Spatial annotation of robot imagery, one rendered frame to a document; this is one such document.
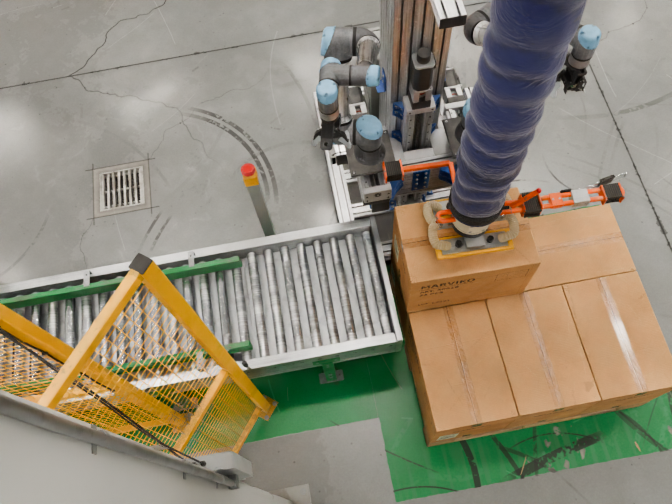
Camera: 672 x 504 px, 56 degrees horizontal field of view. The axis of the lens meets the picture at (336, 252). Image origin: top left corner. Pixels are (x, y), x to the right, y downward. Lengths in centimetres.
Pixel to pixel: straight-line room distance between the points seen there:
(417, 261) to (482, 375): 67
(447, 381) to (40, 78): 371
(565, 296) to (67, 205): 318
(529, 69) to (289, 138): 277
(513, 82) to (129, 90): 352
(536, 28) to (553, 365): 193
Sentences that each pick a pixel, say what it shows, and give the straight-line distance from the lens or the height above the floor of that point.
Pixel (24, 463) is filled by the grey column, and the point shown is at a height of 282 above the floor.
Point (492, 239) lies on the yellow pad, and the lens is 280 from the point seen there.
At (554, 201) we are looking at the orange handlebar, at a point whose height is 119.
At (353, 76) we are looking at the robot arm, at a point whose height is 181.
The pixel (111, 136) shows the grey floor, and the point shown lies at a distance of 475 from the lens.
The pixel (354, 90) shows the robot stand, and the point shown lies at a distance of 333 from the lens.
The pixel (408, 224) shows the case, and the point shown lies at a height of 94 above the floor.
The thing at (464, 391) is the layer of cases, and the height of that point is 54.
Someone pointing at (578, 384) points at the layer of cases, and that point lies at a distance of 327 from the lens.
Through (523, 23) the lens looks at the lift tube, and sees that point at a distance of 172.
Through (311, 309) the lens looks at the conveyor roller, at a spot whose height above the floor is 55.
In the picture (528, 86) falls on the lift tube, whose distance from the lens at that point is 190.
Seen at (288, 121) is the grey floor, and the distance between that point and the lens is 448.
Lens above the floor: 359
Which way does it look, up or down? 66 degrees down
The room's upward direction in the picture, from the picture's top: 8 degrees counter-clockwise
